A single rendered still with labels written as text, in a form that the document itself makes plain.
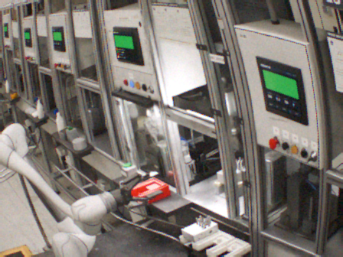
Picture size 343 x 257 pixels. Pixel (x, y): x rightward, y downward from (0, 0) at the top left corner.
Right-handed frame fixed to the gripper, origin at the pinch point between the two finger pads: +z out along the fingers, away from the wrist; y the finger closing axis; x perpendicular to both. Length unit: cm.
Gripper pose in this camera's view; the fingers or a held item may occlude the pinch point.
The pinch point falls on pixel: (153, 184)
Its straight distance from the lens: 260.2
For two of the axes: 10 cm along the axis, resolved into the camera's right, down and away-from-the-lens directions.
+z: 8.3, -3.4, 4.4
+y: -1.9, -9.2, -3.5
